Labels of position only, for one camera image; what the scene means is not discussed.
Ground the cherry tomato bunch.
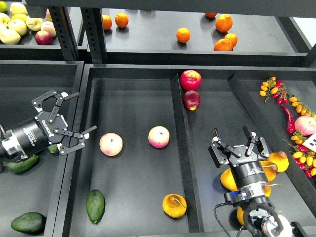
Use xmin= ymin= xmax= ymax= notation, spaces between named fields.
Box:
xmin=283 ymin=130 xmax=316 ymax=178
xmin=259 ymin=77 xmax=288 ymax=105

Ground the pink apple left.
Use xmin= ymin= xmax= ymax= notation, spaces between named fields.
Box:
xmin=99 ymin=133 xmax=123 ymax=157

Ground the pale yellow apple with stem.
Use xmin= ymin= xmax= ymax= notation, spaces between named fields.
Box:
xmin=25 ymin=16 xmax=43 ymax=32

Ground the black upper shelf tray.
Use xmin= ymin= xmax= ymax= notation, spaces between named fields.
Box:
xmin=104 ymin=9 xmax=311 ymax=67

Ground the pink apple right tray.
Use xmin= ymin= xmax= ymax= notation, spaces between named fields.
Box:
xmin=294 ymin=116 xmax=316 ymax=136

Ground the black left tray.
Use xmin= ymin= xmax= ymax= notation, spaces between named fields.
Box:
xmin=0 ymin=60 xmax=83 ymax=237

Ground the pale yellow pear front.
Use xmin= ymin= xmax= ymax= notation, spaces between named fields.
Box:
xmin=0 ymin=29 xmax=21 ymax=45

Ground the red apple on shelf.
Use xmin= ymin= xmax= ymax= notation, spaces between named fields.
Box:
xmin=35 ymin=31 xmax=53 ymax=45

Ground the orange on shelf centre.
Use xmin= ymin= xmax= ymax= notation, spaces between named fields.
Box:
xmin=176 ymin=28 xmax=191 ymax=43

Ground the cherry tomato bunch upper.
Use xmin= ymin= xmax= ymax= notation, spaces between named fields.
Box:
xmin=259 ymin=77 xmax=288 ymax=105

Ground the dark red apple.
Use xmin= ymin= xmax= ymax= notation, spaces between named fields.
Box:
xmin=183 ymin=90 xmax=201 ymax=111

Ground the pink apple centre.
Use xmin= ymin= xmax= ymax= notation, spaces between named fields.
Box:
xmin=148 ymin=126 xmax=170 ymax=149

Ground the orange on shelf left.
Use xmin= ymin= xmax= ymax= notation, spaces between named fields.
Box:
xmin=115 ymin=13 xmax=129 ymax=28

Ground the orange front right shelf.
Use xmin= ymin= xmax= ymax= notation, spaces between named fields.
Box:
xmin=213 ymin=39 xmax=233 ymax=51

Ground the black shelf post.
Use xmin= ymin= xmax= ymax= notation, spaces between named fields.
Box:
xmin=48 ymin=6 xmax=79 ymax=61
xmin=80 ymin=7 xmax=108 ymax=64

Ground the pale yellow apple middle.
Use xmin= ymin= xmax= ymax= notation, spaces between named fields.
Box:
xmin=8 ymin=19 xmax=27 ymax=36

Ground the pale peach on shelf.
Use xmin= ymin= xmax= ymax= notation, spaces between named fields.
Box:
xmin=41 ymin=21 xmax=57 ymax=38

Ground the black centre tray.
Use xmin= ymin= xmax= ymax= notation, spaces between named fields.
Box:
xmin=53 ymin=65 xmax=316 ymax=237

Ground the yellow pear with brown stem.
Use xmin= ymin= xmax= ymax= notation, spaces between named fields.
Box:
xmin=260 ymin=160 xmax=278 ymax=182

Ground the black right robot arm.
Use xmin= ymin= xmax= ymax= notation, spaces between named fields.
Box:
xmin=208 ymin=126 xmax=307 ymax=237

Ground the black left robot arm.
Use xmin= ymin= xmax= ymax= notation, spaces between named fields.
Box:
xmin=0 ymin=89 xmax=97 ymax=173

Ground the green avocado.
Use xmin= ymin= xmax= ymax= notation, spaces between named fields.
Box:
xmin=10 ymin=212 xmax=46 ymax=235
xmin=47 ymin=144 xmax=59 ymax=154
xmin=86 ymin=189 xmax=105 ymax=223

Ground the black shelf post left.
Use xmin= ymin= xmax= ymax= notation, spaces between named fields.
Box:
xmin=48 ymin=6 xmax=79 ymax=61

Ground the green avocado by tray wall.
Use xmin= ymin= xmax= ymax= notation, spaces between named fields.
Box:
xmin=47 ymin=144 xmax=59 ymax=154

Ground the black shelf post right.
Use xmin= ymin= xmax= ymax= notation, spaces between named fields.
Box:
xmin=80 ymin=7 xmax=108 ymax=64

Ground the orange cherry tomato string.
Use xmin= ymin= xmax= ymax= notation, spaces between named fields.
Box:
xmin=288 ymin=96 xmax=316 ymax=119

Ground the pink apple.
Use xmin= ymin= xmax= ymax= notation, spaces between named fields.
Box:
xmin=99 ymin=133 xmax=123 ymax=157
xmin=148 ymin=126 xmax=170 ymax=149

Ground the orange behind post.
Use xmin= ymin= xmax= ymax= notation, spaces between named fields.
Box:
xmin=102 ymin=14 xmax=112 ymax=31

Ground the green avocado left edge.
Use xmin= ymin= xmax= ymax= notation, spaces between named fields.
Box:
xmin=6 ymin=155 xmax=39 ymax=174

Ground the bright red apple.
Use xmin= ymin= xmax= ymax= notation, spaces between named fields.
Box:
xmin=180 ymin=70 xmax=202 ymax=91

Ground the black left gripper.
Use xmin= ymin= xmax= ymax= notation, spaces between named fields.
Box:
xmin=9 ymin=89 xmax=97 ymax=158

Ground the cherry tomato bunch lower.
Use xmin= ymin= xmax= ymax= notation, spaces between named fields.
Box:
xmin=283 ymin=130 xmax=316 ymax=178

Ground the red chili pepper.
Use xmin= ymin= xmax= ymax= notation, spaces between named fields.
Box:
xmin=281 ymin=105 xmax=295 ymax=133

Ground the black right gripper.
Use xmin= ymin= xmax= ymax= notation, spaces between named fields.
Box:
xmin=208 ymin=125 xmax=270 ymax=190

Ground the white label card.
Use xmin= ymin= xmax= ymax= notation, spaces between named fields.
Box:
xmin=303 ymin=133 xmax=316 ymax=152

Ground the orange behind front orange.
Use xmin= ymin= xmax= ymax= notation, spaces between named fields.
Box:
xmin=224 ymin=33 xmax=238 ymax=47

